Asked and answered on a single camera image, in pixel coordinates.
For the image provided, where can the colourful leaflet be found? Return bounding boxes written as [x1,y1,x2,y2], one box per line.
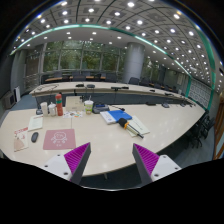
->
[63,111,83,118]

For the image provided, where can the beige cardboard box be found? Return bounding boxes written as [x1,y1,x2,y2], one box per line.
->
[65,96,84,111]

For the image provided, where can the iced drink plastic cup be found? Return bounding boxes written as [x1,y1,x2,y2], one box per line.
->
[84,99,94,115]

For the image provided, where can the white paper document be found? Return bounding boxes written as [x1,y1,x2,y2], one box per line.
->
[127,116,150,137]

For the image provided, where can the red illustrated booklet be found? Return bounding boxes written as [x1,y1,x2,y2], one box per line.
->
[14,127,28,152]

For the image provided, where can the grey round pillar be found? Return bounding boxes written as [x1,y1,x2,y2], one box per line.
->
[122,42,145,83]

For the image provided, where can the long curved conference desk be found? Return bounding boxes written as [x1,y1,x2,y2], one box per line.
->
[30,81,193,104]

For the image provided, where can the dark grey computer mouse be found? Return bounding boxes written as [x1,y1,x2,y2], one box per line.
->
[31,132,39,143]

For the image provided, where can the pink mouse pad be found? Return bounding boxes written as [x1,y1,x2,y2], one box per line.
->
[43,129,76,150]

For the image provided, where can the white paper sheet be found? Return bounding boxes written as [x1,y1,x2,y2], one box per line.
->
[28,115,43,131]

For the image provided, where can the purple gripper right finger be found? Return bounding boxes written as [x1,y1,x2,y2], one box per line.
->
[131,143,182,186]

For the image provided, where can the black office chair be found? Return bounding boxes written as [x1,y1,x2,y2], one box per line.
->
[188,116,215,148]

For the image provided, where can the red tall bottle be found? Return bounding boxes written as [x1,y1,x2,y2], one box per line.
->
[55,94,63,116]

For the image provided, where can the blue book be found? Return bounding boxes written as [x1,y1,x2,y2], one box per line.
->
[100,110,132,124]

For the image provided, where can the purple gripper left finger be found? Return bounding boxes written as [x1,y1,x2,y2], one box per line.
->
[43,142,92,185]

